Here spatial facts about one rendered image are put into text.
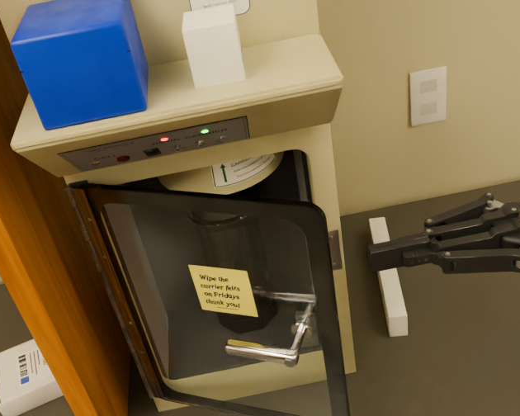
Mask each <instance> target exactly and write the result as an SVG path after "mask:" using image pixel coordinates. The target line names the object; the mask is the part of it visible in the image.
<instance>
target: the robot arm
mask: <svg viewBox="0 0 520 416"><path fill-rule="evenodd" d="M367 251H368V261H369V265H370V268H371V271H372V272H379V271H384V270H388V269H392V268H397V267H414V266H418V265H423V264H428V263H432V264H434V265H438V266H440V267H441V268H442V272H443V273H445V274H459V273H482V272H519V273H520V202H513V201H510V202H507V203H505V204H504V203H501V202H499V201H496V200H494V194H493V193H491V192H486V193H485V194H484V195H483V196H481V197H480V198H479V199H477V200H476V201H472V202H470V203H467V204H464V205H463V206H458V207H457V208H454V209H451V210H448V211H445V212H443V213H441V214H439V215H435V216H432V217H430V218H427V219H426V220H425V221H424V231H423V232H422V233H420V234H412V235H409V236H405V237H399V238H397V239H396V240H391V241H387V242H383V243H375V244H371V245H368V246H367ZM453 262H455V264H453Z"/></svg>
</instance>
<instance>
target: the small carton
mask: <svg viewBox="0 0 520 416"><path fill-rule="evenodd" d="M182 36H183V39H184V43H185V46H186V51H187V57H188V60H189V64H190V68H191V74H192V77H193V81H194V85H195V89H200V88H205V87H214V86H219V85H224V84H229V83H237V82H242V81H246V75H245V67H244V59H243V51H242V46H241V41H240V37H239V28H238V23H237V19H236V14H235V10H234V4H230V5H224V6H219V7H211V8H206V9H201V10H196V11H191V12H184V13H183V22H182Z"/></svg>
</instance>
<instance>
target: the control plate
mask: <svg viewBox="0 0 520 416"><path fill-rule="evenodd" d="M206 129H208V130H210V131H209V132H206V133H200V131H201V130H206ZM220 136H224V137H225V138H224V142H220V140H219V139H217V138H218V137H220ZM164 137H168V138H169V140H166V141H160V140H159V139H161V138H164ZM249 138H250V135H249V129H248V119H247V116H241V117H237V118H233V119H228V120H224V121H217V122H212V123H208V124H204V125H196V126H192V127H187V128H183V129H179V130H171V131H167V132H163V133H158V134H154V135H146V136H142V137H138V138H133V139H126V140H122V141H117V142H113V143H109V144H101V145H97V146H92V147H88V148H84V149H76V150H72V151H68V152H63V153H59V154H58V155H59V156H60V157H62V158H64V159H65V160H66V161H68V162H69V163H71V164H72V165H73V166H74V167H76V168H78V169H79V170H80V171H82V172H85V171H89V170H93V169H98V168H105V167H110V166H114V165H118V164H123V163H130V162H134V161H139V160H143V159H147V158H155V157H159V156H164V155H168V154H175V153H180V152H184V151H188V150H193V149H200V148H205V147H209V146H213V145H217V144H225V143H229V142H234V141H237V140H242V139H249ZM201 140H203V142H204V143H201V144H202V146H200V147H199V146H198V144H196V142H197V141H201ZM176 145H181V146H182V147H180V150H179V151H176V149H175V148H174V147H173V146H176ZM156 148H158V149H159V150H160V152H161V154H158V155H154V156H147V155H146V154H145V153H144V150H148V149H156ZM120 156H130V160H129V161H126V162H118V161H117V158H118V157H120ZM94 162H101V163H100V164H98V165H91V163H94Z"/></svg>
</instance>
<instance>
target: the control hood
mask: <svg viewBox="0 0 520 416"><path fill-rule="evenodd" d="M242 51H243V59H244V67H245V75H246V81H242V82H237V83H229V84H224V85H219V86H214V87H205V88H200V89H195V85H194V81H193V77H192V74H191V68H190V64H189V60H188V59H184V60H179V61H175V62H171V63H166V64H159V65H154V66H150V67H149V78H148V105H147V109H146V111H141V112H136V113H132V114H128V115H123V116H116V117H112V118H107V119H103V120H99V121H91V122H87V123H82V124H78V125H71V126H66V127H62V128H58V129H53V130H45V129H44V127H43V125H42V123H41V121H40V118H39V116H38V113H37V111H36V108H35V105H34V103H33V101H32V99H31V95H30V93H28V96H27V99H26V102H25V105H24V107H23V110H22V112H21V116H20V119H19V121H18V123H17V127H16V130H15V132H14V135H13V137H12V142H11V143H10V145H11V147H12V150H14V151H15V152H17V153H18V154H20V155H21V156H23V157H25V158H27V159H29V160H30V161H32V162H33V163H35V164H37V165H38V166H40V167H42V168H43V169H45V170H46V171H48V172H50V173H52V174H54V175H55V176H56V177H64V176H68V175H73V174H77V173H85V172H89V171H93V170H97V169H93V170H89V171H85V172H82V171H80V170H79V169H78V168H76V167H74V166H73V165H72V164H71V163H69V162H68V161H66V160H65V159H64V158H62V157H60V156H59V155H58V154H59V153H63V152H68V151H72V150H76V149H84V148H88V147H92V146H97V145H101V144H109V143H113V142H117V141H122V140H126V139H133V138H138V137H142V136H146V135H154V134H158V133H163V132H167V131H171V130H179V129H183V128H187V127H192V126H196V125H204V124H208V123H212V122H217V121H224V120H228V119H233V118H237V117H241V116H247V119H248V129H249V135H250V138H249V139H254V138H258V137H263V136H267V135H274V134H279V133H283V132H287V131H292V130H298V129H303V128H307V127H311V126H316V125H323V124H328V123H331V121H332V120H333V118H334V115H335V111H336V109H337V106H338V101H339V98H340V96H341V93H342V90H343V85H344V78H343V75H342V74H341V72H340V70H339V68H338V66H337V64H336V63H335V61H334V59H333V56H332V55H331V53H330V51H329V49H328V47H327V45H326V44H325V42H324V39H323V38H322V36H321V35H319V33H316V34H312V35H304V36H300V37H296V38H291V39H287V40H279V41H274V42H270V43H266V44H261V45H254V46H249V47H245V48H242ZM242 140H246V139H242ZM242 140H237V141H234V142H238V141H242ZM229 143H233V142H229ZM229 143H225V144H229ZM217 145H221V144H217ZM217 145H213V146H217ZM213 146H209V147H213ZM209 147H205V148H209ZM201 149H204V148H201ZM193 150H196V149H193ZM188 151H192V150H188ZM188 151H184V152H188ZM184 152H180V153H184ZM176 154H179V153H176ZM168 155H172V154H168ZM168 155H164V156H168ZM159 157H163V156H159ZM159 157H155V158H159ZM147 159H151V158H147ZM147 159H143V160H147ZM143 160H139V161H143ZM139 161H135V162H139ZM130 163H134V162H130ZM123 164H126V163H123ZM118 165H122V164H118ZM118 165H114V166H118ZM114 166H110V167H114ZM106 168H109V167H106ZM98 169H102V168H98Z"/></svg>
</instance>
